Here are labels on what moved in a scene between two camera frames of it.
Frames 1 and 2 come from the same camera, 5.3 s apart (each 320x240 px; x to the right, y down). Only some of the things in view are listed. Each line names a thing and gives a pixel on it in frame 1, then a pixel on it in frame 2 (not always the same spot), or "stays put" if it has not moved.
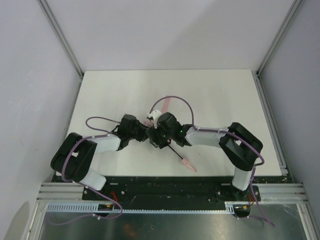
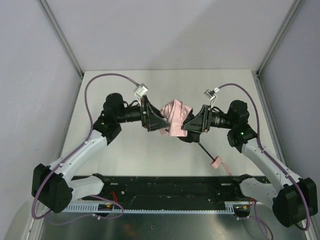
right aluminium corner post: x=285 y=25 stays put
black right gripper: x=155 y=136 -> x=205 y=118
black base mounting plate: x=170 y=190 stays put
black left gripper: x=139 y=128 -> x=144 y=113
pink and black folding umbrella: x=185 y=161 -> x=175 y=114
